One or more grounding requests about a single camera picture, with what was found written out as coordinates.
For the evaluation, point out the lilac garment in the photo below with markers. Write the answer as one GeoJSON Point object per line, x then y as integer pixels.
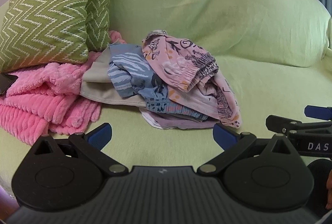
{"type": "Point", "coordinates": [181, 123]}

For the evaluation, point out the small green zigzag pillow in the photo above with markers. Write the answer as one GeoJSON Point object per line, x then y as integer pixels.
{"type": "Point", "coordinates": [99, 6]}

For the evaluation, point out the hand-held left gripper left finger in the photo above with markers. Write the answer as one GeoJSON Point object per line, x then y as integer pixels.
{"type": "Point", "coordinates": [99, 136]}

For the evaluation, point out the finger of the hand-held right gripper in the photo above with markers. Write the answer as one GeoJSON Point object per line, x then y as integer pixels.
{"type": "Point", "coordinates": [280, 120]}
{"type": "Point", "coordinates": [317, 111]}

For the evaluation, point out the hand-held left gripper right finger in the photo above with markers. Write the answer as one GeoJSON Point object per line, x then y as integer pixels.
{"type": "Point", "coordinates": [223, 137]}

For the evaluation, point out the white garment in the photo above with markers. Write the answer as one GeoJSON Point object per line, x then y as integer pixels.
{"type": "Point", "coordinates": [150, 120]}

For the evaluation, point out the pink patterned pants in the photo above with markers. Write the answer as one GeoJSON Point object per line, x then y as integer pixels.
{"type": "Point", "coordinates": [179, 58]}

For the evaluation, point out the blue patterned shorts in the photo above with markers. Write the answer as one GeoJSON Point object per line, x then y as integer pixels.
{"type": "Point", "coordinates": [129, 71]}

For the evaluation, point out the green covered sofa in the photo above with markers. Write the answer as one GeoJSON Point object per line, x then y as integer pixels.
{"type": "Point", "coordinates": [220, 6]}

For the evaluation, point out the beige garment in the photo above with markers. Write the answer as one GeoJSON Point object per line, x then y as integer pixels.
{"type": "Point", "coordinates": [98, 84]}

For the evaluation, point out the person's dark trousers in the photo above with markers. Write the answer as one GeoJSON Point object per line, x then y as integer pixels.
{"type": "Point", "coordinates": [317, 177]}

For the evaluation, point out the pink fleece blanket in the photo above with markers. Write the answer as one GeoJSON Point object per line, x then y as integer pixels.
{"type": "Point", "coordinates": [39, 99]}

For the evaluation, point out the black phone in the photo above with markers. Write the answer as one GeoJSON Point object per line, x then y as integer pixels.
{"type": "Point", "coordinates": [6, 84]}

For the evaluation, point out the large green zigzag pillow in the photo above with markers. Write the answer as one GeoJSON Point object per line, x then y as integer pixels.
{"type": "Point", "coordinates": [46, 11]}

